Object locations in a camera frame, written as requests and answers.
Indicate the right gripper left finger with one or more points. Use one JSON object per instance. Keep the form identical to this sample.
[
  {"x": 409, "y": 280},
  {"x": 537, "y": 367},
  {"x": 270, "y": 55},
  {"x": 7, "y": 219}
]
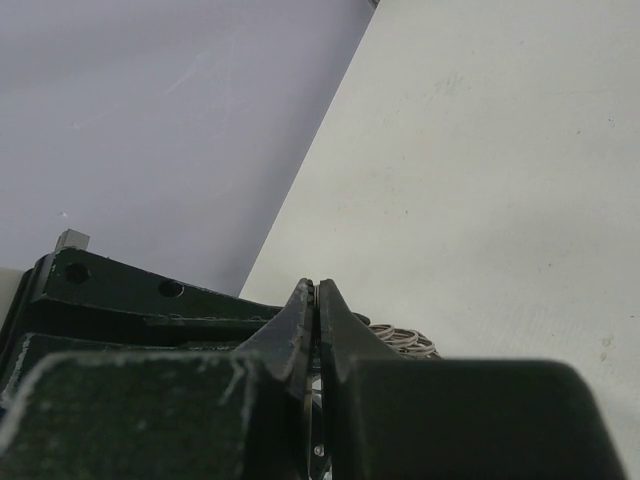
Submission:
[{"x": 169, "y": 414}]

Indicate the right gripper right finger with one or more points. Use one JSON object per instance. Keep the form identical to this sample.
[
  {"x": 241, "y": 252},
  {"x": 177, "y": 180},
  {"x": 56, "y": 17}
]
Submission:
[{"x": 388, "y": 417}]

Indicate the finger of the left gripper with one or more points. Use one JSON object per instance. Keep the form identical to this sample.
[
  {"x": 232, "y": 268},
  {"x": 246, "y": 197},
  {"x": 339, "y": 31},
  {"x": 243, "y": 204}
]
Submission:
[{"x": 77, "y": 294}]

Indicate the large keyring with yellow grip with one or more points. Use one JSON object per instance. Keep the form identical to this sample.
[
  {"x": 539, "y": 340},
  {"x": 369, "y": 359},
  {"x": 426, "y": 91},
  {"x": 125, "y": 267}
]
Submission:
[{"x": 400, "y": 340}]

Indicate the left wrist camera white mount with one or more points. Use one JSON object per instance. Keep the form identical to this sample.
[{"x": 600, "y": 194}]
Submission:
[{"x": 72, "y": 239}]

